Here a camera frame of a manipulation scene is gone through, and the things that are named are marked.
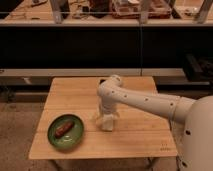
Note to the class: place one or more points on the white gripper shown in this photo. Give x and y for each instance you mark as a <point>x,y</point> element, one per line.
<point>106,113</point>

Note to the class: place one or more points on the green ceramic bowl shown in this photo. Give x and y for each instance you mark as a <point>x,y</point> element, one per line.
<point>71,138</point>

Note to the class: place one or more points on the long metal shelf bench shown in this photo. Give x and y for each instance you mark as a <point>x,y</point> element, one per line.
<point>90,72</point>

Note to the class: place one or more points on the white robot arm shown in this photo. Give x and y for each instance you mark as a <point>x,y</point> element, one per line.
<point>195,115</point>

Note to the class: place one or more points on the wooden table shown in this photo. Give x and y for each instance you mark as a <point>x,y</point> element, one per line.
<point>127,133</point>

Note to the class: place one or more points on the brown sausage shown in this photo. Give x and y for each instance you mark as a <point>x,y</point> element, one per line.
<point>63,129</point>

